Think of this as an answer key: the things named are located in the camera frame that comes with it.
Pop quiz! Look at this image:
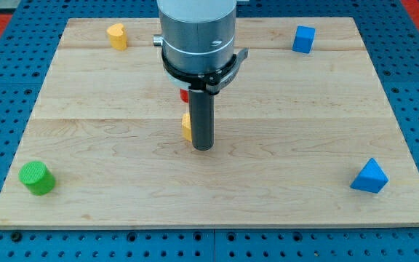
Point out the yellow hexagon block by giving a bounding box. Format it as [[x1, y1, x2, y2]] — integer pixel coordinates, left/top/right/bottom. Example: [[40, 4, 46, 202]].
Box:
[[181, 113, 192, 142]]

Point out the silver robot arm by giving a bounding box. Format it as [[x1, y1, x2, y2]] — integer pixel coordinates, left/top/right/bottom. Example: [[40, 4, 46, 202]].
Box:
[[157, 0, 236, 74]]

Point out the red circle block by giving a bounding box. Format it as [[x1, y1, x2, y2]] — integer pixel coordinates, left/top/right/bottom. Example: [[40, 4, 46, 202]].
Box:
[[180, 89, 189, 103]]

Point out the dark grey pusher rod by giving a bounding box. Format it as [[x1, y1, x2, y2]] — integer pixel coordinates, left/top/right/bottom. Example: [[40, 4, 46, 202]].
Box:
[[188, 90, 214, 151]]

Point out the wooden board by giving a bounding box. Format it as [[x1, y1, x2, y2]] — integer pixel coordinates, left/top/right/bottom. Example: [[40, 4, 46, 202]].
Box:
[[0, 17, 419, 230]]

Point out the yellow heart block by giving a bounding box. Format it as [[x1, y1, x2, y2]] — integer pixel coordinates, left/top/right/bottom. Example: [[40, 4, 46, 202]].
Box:
[[106, 23, 127, 51]]

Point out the blue cube block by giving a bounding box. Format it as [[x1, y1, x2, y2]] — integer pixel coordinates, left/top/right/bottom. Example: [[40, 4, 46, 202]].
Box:
[[292, 25, 316, 54]]

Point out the blue triangle block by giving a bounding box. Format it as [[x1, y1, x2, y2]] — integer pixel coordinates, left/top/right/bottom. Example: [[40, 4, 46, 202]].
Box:
[[350, 158, 388, 194]]

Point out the green cylinder block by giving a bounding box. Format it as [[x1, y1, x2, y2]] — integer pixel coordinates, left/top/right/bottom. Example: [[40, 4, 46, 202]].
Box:
[[18, 161, 56, 196]]

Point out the black clamp ring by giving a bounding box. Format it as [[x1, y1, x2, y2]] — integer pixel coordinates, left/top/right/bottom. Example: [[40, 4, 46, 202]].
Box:
[[161, 47, 250, 96]]

